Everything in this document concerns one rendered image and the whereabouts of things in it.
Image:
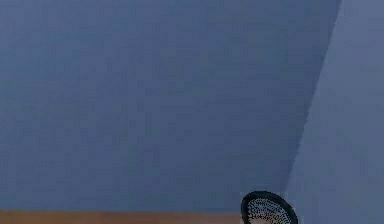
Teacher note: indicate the black mesh trash can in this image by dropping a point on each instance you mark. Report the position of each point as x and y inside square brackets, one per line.
[266, 209]

